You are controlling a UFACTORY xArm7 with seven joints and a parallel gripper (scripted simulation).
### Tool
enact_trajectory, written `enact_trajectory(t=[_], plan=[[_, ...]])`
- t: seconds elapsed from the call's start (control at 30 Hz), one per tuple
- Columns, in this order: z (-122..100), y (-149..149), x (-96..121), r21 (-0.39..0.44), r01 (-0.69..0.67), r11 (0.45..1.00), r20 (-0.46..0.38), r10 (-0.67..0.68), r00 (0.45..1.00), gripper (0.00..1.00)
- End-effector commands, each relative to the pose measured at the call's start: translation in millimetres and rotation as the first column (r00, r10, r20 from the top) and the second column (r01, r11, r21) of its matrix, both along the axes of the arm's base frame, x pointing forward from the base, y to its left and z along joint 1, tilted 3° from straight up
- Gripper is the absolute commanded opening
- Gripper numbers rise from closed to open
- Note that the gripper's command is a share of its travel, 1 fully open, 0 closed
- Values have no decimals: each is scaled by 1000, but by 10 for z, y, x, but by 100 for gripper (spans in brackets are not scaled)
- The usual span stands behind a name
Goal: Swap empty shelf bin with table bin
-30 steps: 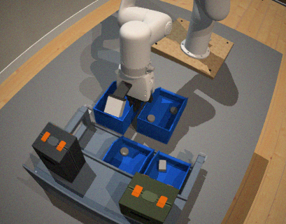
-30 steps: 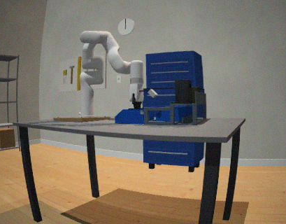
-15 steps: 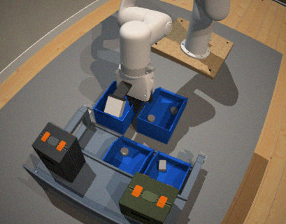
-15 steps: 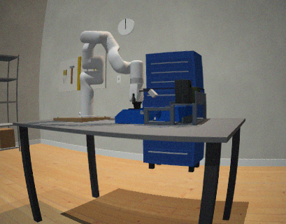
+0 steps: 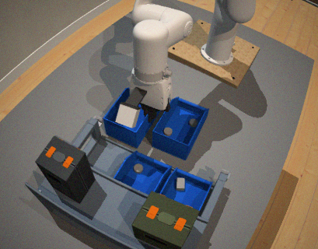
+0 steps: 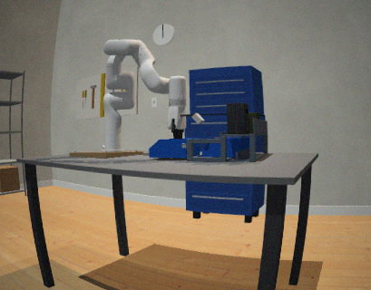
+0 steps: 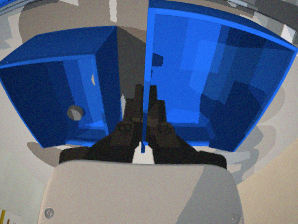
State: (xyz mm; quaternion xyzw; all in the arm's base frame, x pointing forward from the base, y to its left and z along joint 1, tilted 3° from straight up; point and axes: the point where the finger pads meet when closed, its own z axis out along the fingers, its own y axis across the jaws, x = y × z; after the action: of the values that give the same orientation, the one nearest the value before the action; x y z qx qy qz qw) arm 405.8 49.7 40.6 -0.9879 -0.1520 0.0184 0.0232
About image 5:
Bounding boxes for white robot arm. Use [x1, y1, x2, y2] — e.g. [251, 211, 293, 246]
[115, 0, 256, 128]

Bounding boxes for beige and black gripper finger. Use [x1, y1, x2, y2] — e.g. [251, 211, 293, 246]
[140, 103, 151, 116]
[149, 101, 170, 123]

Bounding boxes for black case with orange latches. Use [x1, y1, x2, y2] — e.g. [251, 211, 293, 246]
[36, 136, 95, 204]

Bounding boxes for grey low shelf rack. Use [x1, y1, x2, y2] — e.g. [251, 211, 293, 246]
[25, 116, 231, 249]

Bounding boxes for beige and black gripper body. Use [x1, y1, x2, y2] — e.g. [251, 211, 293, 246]
[129, 69, 173, 110]

